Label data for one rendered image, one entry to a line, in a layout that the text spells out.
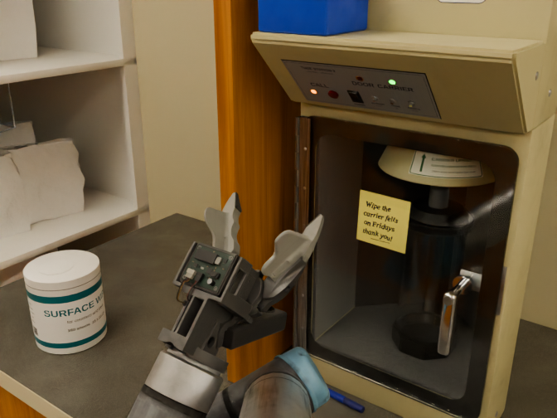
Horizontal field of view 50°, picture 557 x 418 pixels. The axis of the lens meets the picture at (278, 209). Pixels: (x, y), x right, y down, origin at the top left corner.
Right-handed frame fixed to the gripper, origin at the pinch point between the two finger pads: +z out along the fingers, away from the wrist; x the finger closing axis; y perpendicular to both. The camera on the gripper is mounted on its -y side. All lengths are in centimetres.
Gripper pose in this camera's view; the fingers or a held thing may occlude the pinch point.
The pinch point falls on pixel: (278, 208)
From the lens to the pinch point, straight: 72.1
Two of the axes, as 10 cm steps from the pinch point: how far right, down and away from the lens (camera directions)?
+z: 4.1, -8.7, 2.7
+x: -8.1, -2.1, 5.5
